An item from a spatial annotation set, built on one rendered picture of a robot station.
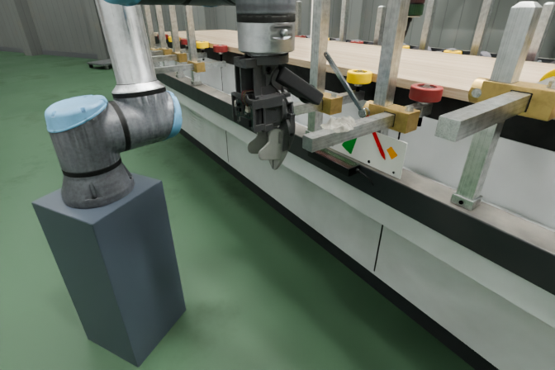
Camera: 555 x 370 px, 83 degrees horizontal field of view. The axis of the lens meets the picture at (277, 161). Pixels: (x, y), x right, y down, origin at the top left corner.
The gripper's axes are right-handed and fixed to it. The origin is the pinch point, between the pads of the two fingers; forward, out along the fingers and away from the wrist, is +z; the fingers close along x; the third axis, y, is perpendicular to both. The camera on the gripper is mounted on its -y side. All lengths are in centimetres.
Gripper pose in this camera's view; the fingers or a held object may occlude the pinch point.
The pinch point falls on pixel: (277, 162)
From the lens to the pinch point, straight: 59.9
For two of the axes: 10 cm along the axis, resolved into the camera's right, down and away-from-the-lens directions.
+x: 5.9, 3.6, -7.3
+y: -8.1, 2.6, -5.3
